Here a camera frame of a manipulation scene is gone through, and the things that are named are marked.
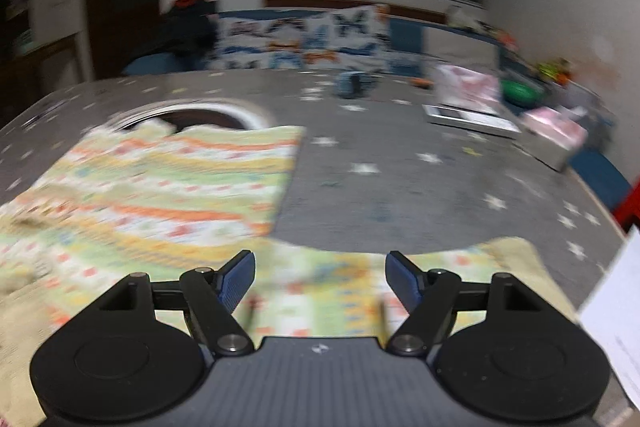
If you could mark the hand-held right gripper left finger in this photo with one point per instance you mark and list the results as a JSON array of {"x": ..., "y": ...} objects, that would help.
[{"x": 239, "y": 279}]

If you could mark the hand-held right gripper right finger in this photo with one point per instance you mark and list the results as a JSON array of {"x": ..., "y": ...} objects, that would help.
[{"x": 402, "y": 279}]

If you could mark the colourful patterned fleece garment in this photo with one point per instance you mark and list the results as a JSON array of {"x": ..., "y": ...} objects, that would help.
[{"x": 150, "y": 187}]

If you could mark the dark clothes pile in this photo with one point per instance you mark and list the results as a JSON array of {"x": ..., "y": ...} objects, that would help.
[{"x": 187, "y": 29}]

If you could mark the grey star-print tablecloth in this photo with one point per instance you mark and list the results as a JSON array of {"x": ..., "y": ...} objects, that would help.
[{"x": 400, "y": 187}]

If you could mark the round inset table heater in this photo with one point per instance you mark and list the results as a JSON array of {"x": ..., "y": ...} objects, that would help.
[{"x": 200, "y": 116}]

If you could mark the white remote control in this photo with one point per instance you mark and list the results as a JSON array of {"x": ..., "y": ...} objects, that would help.
[{"x": 470, "y": 121}]

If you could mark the small orange toy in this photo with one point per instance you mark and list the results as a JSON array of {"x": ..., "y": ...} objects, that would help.
[{"x": 422, "y": 82}]

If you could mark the pink white tissue pack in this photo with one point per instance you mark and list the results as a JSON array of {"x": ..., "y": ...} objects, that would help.
[
  {"x": 465, "y": 89},
  {"x": 552, "y": 134}
]

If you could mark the blue smartwatch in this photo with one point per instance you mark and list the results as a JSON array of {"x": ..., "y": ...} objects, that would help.
[{"x": 354, "y": 84}]

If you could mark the white paper sheet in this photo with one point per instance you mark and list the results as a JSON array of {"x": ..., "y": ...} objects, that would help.
[{"x": 617, "y": 307}]

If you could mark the green round toy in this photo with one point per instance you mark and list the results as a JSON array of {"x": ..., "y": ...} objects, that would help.
[{"x": 522, "y": 93}]

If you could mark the butterfly print pillow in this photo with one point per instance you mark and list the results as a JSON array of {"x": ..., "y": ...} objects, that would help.
[
  {"x": 350, "y": 37},
  {"x": 250, "y": 44}
]

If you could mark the red object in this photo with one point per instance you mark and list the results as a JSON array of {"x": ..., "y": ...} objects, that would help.
[{"x": 631, "y": 207}]

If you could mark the grey cushion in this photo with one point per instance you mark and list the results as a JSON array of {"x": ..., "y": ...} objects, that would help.
[{"x": 460, "y": 46}]

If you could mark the clear plastic box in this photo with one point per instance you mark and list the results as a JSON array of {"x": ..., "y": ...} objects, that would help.
[{"x": 582, "y": 99}]

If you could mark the yellow brown plush toy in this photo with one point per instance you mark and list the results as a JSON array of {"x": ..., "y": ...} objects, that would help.
[{"x": 555, "y": 69}]

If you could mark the orange plush toy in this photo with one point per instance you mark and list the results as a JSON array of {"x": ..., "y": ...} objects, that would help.
[{"x": 506, "y": 37}]

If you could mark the white black plush toy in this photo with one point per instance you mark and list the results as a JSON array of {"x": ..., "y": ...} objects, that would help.
[{"x": 460, "y": 16}]

